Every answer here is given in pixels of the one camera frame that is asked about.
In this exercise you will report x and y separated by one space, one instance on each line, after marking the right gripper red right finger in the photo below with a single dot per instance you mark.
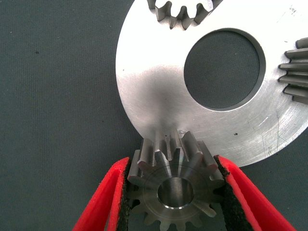
250 207

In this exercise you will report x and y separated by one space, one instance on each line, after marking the round metal carrier plate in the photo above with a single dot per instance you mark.
154 96

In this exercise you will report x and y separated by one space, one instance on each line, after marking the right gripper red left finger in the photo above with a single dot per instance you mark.
98 207

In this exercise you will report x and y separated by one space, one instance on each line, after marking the dark grey table cloth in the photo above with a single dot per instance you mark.
60 84

